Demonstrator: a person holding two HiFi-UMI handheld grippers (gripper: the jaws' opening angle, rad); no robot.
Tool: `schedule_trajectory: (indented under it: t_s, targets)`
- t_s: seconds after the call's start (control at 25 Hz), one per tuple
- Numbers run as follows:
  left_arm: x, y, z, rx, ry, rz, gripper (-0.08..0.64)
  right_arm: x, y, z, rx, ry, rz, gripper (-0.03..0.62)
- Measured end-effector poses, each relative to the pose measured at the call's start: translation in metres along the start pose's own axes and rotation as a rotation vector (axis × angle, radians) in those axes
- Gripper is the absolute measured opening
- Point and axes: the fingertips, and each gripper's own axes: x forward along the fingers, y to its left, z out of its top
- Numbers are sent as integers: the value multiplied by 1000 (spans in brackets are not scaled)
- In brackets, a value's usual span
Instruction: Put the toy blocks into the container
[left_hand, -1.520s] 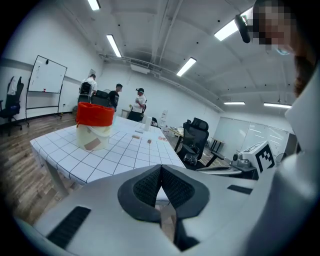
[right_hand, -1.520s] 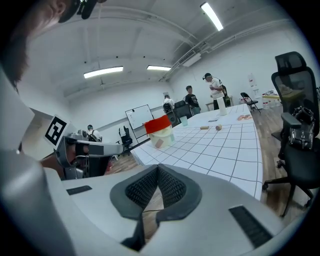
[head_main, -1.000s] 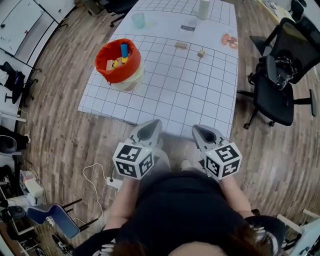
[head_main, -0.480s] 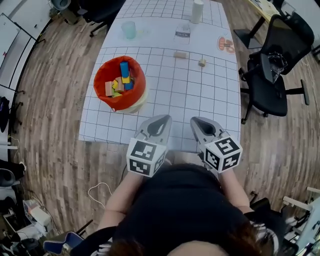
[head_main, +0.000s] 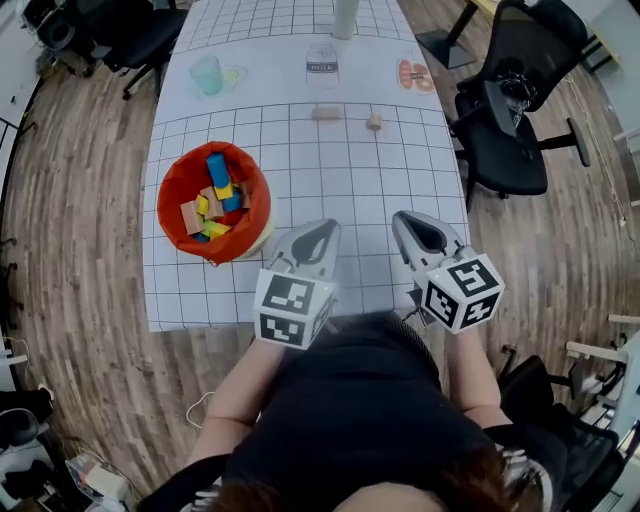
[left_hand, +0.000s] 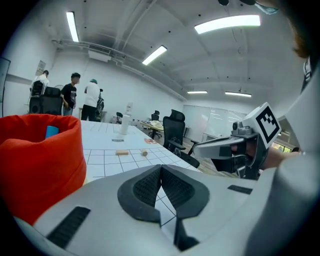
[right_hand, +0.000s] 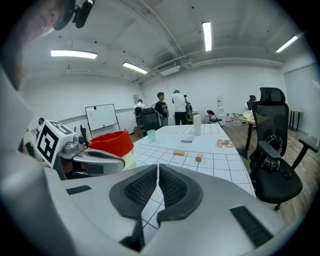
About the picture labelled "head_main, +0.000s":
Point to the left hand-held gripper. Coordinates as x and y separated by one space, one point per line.
287 295

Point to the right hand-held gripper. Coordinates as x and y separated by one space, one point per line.
465 292

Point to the colourful toy blocks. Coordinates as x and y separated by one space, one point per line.
218 170

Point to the small wooden block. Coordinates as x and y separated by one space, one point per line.
374 122

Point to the long wooden block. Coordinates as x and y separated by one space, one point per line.
326 113

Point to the orange fabric storage basket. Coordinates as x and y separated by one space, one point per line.
182 175

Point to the person's right forearm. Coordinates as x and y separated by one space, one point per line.
472 370

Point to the person's left forearm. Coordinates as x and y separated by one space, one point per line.
235 400

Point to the white grid table mat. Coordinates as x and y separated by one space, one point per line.
320 170

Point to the black mesh office chair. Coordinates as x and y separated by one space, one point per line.
135 35
550 425
505 160

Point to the person's torso in black clothing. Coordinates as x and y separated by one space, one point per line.
360 400

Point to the white cylinder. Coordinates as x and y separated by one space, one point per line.
345 17

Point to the white box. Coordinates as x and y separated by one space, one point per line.
104 481

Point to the black round device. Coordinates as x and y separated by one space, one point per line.
17 427

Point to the black table pedestal base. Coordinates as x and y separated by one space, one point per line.
450 47

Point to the white metal frame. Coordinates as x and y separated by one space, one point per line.
610 355

